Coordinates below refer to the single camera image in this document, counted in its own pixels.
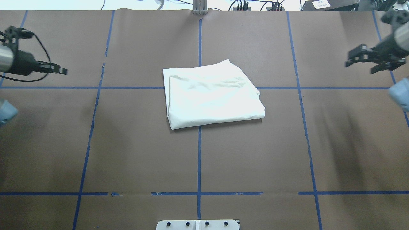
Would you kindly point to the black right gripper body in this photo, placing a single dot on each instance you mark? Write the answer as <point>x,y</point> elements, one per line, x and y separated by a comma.
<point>385,46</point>

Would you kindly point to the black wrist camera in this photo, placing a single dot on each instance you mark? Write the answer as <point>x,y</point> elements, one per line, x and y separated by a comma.
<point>11,36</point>
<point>395,17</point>

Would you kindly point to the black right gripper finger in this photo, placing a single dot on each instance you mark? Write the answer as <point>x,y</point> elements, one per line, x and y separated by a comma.
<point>359,54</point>
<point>389,66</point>

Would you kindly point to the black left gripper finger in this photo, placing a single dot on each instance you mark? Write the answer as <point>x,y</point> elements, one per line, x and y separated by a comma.
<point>43,65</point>
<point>58,70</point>

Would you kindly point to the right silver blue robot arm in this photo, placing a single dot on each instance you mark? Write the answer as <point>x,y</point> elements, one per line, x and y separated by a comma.
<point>399,92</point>

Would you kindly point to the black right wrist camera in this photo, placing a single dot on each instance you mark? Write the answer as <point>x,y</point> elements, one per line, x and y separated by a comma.
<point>395,17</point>

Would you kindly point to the cream long-sleeve printed shirt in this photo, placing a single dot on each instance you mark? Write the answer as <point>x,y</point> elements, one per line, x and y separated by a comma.
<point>211,94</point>

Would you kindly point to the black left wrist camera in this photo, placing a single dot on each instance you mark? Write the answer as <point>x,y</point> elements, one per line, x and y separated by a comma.
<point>11,36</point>

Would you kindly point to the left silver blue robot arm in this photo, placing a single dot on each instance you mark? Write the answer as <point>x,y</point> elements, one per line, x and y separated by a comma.
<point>7,110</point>

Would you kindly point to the white camera mast with base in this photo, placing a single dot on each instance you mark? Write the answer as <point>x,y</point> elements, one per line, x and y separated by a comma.
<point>212,224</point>

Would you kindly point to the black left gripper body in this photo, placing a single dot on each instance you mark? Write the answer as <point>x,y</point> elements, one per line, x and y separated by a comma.
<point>23,63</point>

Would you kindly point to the aluminium frame post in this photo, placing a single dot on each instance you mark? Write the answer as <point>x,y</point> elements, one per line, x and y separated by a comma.
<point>199,7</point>

